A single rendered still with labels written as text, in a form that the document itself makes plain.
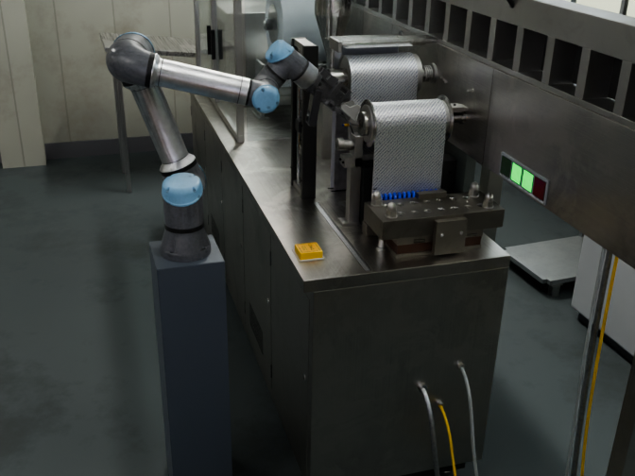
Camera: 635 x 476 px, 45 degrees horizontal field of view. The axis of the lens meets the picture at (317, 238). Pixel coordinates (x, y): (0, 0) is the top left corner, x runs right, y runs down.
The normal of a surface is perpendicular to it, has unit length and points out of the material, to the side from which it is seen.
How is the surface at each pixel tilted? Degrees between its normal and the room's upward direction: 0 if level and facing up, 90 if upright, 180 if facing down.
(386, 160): 90
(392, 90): 92
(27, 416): 0
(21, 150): 90
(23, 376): 0
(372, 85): 92
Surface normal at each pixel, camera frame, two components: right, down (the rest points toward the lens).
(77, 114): 0.31, 0.40
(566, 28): -0.96, 0.11
